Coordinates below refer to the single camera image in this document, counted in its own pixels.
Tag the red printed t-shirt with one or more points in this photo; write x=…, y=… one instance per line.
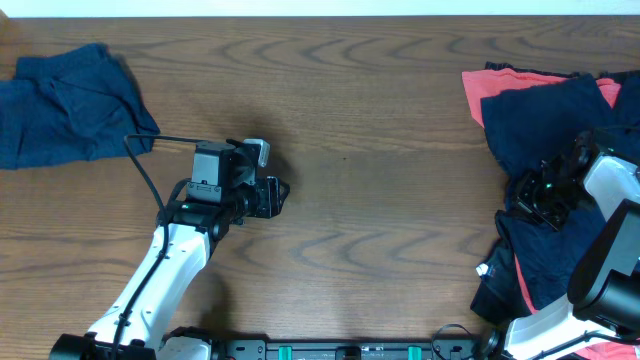
x=486, y=84

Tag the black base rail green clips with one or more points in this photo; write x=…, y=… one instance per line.
x=456, y=349

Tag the black garment under pile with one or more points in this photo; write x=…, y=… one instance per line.
x=499, y=298

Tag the folded navy cloth left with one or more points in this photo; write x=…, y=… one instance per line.
x=76, y=106

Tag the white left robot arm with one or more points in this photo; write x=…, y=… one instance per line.
x=223, y=190

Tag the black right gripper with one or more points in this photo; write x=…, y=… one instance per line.
x=521, y=201

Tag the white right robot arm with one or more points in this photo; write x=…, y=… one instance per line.
x=602, y=300

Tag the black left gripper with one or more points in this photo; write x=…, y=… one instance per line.
x=268, y=205

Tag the navy blue shorts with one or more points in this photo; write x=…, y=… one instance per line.
x=547, y=258

